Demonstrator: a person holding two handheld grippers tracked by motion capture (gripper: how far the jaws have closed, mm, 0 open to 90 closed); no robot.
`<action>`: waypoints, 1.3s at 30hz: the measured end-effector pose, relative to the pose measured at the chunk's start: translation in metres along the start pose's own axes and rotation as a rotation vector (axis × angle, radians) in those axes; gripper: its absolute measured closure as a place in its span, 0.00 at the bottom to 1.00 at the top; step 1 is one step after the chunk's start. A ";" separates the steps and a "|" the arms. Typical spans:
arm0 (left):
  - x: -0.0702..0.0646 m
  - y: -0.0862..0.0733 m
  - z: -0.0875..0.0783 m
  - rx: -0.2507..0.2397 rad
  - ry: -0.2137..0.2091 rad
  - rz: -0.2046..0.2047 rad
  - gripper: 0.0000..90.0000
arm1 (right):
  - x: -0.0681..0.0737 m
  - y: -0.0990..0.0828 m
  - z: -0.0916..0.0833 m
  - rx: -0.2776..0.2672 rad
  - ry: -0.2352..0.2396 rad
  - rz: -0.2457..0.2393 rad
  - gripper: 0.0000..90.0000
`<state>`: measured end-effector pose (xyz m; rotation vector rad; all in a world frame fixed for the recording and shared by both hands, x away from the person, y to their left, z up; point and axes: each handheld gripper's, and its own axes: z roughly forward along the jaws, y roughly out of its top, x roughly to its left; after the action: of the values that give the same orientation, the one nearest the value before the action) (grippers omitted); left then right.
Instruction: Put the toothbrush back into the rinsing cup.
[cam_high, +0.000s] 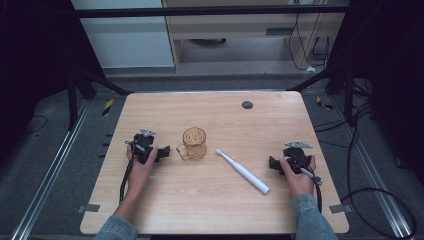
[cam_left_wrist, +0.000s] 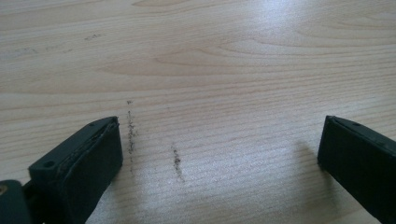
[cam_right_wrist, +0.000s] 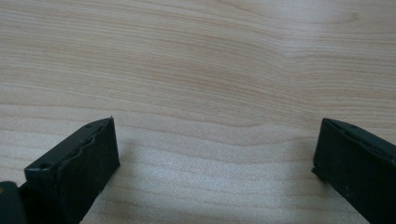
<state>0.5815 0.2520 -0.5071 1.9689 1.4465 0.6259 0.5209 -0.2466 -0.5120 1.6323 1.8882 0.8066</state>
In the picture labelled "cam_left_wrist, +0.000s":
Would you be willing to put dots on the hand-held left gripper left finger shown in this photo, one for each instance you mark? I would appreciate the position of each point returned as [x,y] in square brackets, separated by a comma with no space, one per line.
[84,165]

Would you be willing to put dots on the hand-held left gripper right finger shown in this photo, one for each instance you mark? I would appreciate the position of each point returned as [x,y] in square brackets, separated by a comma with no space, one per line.
[358,158]

